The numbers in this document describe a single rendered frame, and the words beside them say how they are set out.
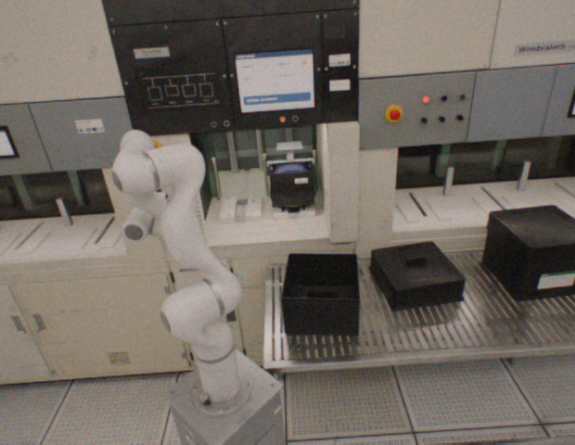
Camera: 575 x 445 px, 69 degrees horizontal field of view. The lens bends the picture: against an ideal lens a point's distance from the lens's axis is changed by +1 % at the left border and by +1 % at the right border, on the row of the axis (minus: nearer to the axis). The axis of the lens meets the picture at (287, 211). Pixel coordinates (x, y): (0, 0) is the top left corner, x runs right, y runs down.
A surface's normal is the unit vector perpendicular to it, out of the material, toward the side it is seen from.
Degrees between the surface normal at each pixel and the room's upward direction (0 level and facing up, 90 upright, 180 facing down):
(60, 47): 90
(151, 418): 0
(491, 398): 0
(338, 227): 90
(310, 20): 90
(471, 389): 0
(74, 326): 90
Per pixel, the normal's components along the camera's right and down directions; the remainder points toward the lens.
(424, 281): -0.07, -0.88
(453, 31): 0.04, 0.47
